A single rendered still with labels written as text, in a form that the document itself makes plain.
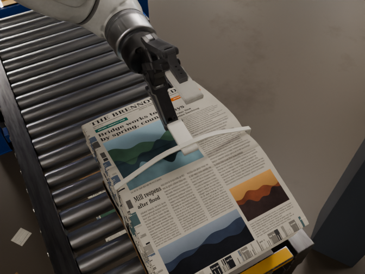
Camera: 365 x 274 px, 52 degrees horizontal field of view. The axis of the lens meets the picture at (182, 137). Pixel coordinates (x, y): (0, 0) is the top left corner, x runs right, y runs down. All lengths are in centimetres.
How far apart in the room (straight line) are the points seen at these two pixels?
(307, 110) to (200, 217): 175
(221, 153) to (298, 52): 207
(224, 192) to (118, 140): 24
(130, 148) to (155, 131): 7
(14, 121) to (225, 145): 69
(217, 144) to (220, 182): 8
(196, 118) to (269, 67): 181
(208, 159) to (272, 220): 16
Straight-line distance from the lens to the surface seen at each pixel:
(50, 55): 142
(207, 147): 72
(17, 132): 117
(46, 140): 113
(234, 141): 74
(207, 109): 79
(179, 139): 68
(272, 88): 241
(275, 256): 89
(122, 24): 73
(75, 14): 74
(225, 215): 67
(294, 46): 278
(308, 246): 94
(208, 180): 68
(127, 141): 75
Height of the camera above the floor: 163
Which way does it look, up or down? 51 degrees down
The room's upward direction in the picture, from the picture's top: straight up
